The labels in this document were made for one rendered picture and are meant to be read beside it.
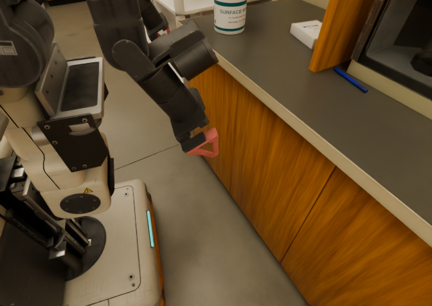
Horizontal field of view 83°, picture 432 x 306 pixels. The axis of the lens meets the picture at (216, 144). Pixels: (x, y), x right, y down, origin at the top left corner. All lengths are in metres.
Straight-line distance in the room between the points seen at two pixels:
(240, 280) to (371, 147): 0.97
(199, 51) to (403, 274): 0.67
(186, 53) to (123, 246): 0.99
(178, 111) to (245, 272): 1.12
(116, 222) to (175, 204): 0.43
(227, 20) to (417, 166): 0.79
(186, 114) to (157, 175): 1.32
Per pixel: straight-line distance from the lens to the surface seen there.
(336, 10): 0.83
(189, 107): 0.43
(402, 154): 0.70
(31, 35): 0.36
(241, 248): 1.46
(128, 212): 1.29
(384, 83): 0.88
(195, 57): 0.38
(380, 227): 0.72
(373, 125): 0.75
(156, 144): 1.92
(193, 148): 0.43
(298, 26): 1.12
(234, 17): 1.08
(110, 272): 1.20
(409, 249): 0.71
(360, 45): 0.88
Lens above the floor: 1.36
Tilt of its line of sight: 47 degrees down
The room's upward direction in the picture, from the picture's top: straight up
